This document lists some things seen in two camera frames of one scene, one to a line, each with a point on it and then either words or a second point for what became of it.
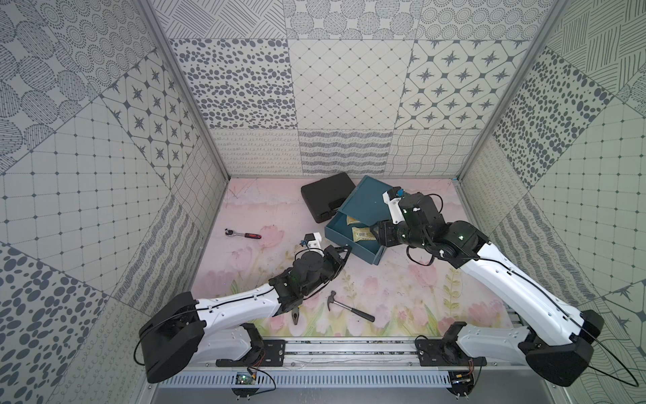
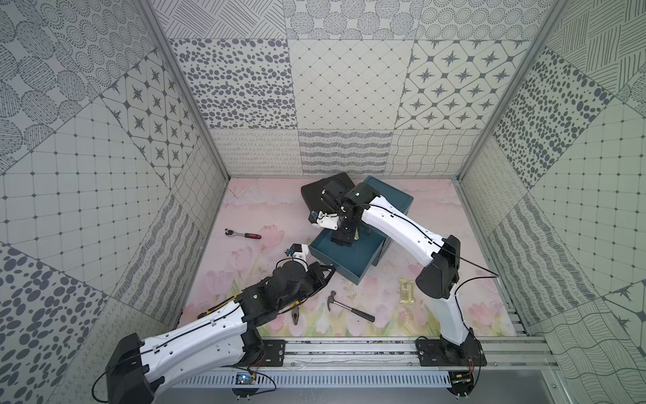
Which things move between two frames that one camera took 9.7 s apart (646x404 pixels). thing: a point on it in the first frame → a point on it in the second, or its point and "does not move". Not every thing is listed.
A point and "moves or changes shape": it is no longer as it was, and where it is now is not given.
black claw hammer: [331, 300] does not move
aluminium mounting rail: [348, 353] does not move
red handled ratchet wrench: [230, 232] does not move
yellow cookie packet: [362, 234] → [406, 290]
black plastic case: [324, 197] does not move
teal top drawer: [339, 232] moves or changes shape
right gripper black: [384, 236] → [342, 239]
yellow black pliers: [295, 314] does not move
